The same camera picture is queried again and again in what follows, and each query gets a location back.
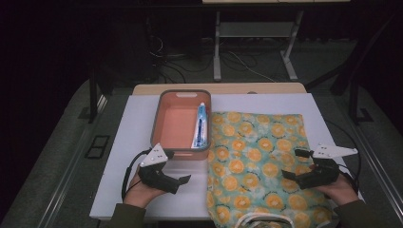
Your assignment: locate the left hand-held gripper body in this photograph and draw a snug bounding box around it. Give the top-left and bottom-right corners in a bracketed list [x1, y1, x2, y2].
[137, 142, 179, 195]

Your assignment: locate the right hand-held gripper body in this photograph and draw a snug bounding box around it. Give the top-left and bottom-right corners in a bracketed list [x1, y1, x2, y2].
[295, 143, 359, 191]

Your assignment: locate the orange-print cloth tote bag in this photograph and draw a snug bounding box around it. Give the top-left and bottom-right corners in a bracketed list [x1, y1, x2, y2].
[205, 110, 335, 228]

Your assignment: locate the orange plastic basket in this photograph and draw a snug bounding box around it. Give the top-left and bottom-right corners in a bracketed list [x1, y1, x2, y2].
[150, 88, 213, 162]

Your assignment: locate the blue and white toothpaste tube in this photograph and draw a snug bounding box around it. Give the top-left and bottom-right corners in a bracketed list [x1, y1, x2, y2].
[190, 102, 209, 150]

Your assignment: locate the person's left hand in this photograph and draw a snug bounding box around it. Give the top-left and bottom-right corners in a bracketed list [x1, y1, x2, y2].
[123, 167, 166, 209]

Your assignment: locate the person's right hand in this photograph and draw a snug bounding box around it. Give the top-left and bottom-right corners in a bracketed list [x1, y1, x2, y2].
[315, 174, 360, 207]

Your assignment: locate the white board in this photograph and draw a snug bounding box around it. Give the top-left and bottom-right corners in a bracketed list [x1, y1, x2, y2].
[89, 93, 365, 221]

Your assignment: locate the black floor outlet panel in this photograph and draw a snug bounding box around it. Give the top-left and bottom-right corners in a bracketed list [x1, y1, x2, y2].
[84, 135, 111, 161]

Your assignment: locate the black metal stand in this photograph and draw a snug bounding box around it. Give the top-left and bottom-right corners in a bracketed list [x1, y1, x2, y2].
[87, 67, 110, 124]
[347, 77, 375, 125]

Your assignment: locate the wooden table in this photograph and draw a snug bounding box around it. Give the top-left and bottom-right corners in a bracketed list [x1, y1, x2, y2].
[132, 82, 308, 96]

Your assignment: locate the grey metal stand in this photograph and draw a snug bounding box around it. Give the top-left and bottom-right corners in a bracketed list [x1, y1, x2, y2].
[213, 10, 304, 83]

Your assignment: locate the right hand-held gripper cable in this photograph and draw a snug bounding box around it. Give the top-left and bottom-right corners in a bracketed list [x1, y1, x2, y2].
[326, 120, 363, 195]

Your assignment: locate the black floor cable bundle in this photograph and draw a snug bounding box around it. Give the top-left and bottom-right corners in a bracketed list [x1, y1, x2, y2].
[147, 33, 217, 85]

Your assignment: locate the white floor cable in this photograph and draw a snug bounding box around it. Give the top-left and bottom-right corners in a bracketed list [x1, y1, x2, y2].
[227, 50, 278, 84]

